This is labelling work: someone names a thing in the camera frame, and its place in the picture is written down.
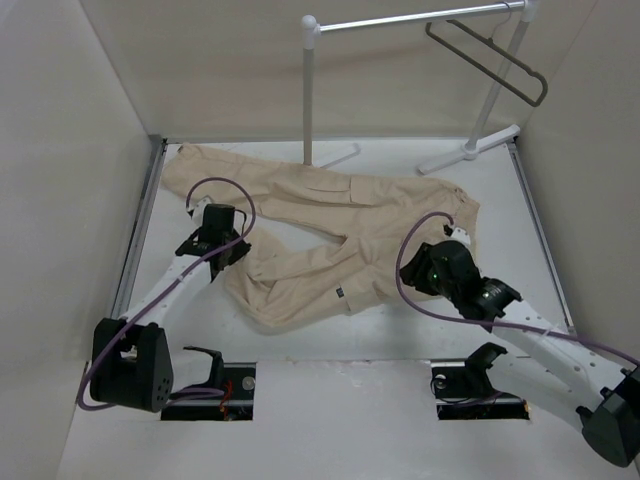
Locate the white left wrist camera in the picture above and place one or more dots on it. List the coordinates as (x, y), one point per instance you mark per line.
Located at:
(196, 212)

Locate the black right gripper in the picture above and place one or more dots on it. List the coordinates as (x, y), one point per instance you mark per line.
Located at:
(415, 269)

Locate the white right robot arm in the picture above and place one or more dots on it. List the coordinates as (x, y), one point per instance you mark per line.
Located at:
(560, 373)

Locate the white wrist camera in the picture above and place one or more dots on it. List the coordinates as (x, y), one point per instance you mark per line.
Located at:
(196, 212)
(458, 234)

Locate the right metal table rail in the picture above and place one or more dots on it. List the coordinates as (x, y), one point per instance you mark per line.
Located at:
(542, 238)

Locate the metal table rail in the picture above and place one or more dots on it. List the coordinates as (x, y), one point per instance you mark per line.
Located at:
(148, 193)
(542, 238)

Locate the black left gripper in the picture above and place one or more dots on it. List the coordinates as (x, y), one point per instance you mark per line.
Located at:
(241, 250)

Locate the left metal table rail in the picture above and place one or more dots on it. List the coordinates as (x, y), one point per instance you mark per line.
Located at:
(148, 193)

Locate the beige cargo trousers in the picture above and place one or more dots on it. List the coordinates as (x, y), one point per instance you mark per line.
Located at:
(366, 218)

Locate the white clothes rack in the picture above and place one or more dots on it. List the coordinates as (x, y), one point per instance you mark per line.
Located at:
(477, 142)

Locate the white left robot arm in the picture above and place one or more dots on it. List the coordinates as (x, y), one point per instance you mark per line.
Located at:
(135, 362)

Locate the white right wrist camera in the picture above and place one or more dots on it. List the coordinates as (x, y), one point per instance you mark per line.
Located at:
(458, 234)

